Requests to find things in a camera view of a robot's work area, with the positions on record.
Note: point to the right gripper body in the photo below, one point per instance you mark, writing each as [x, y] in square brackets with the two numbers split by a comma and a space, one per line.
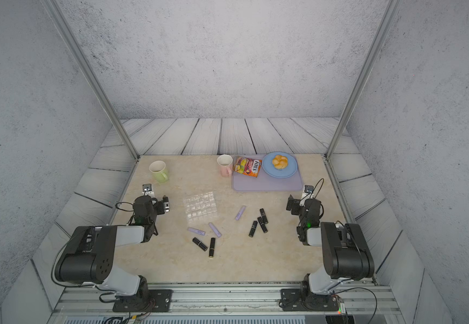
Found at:
[296, 208]

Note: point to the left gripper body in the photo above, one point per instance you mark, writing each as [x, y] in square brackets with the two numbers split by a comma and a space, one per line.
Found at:
[160, 208]

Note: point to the clear acrylic lipstick organizer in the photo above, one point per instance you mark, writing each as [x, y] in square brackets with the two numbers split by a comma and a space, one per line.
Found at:
[200, 207]

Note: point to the lavender lipstick tube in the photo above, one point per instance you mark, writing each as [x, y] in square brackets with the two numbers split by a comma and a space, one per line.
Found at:
[196, 231]
[215, 230]
[240, 212]

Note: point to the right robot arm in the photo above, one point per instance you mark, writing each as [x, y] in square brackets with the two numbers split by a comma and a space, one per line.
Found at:
[345, 254]

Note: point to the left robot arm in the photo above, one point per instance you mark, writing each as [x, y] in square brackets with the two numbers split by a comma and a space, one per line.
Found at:
[87, 259]

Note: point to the lavender tray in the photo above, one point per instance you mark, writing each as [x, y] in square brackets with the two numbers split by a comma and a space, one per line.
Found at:
[267, 183]

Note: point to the green mug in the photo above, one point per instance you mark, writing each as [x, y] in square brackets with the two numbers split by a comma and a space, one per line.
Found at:
[159, 171]

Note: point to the blue plate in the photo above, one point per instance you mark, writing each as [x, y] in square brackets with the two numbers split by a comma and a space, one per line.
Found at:
[269, 169]

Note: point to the bread roll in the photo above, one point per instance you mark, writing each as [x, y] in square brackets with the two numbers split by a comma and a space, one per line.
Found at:
[280, 162]

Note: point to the colourful snack bag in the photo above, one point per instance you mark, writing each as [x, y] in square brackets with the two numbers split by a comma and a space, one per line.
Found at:
[247, 166]

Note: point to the pink mug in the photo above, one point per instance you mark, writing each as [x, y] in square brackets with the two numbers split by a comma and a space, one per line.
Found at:
[225, 164]

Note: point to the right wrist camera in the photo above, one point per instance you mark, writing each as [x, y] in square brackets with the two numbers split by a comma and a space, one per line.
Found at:
[308, 191]

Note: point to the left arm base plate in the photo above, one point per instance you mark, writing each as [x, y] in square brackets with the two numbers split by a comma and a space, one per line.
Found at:
[144, 301]

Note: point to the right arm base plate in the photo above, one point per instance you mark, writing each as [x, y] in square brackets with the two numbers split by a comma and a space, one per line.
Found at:
[298, 300]

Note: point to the aluminium rail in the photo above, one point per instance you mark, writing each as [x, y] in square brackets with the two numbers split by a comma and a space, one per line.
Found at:
[275, 298]

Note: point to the right frame post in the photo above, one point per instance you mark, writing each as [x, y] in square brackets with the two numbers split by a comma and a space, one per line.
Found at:
[374, 51]

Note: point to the frame post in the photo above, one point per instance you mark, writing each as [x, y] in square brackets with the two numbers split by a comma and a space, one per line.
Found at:
[63, 28]
[374, 51]

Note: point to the left frame post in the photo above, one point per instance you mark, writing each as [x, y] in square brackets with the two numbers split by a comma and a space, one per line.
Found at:
[63, 28]

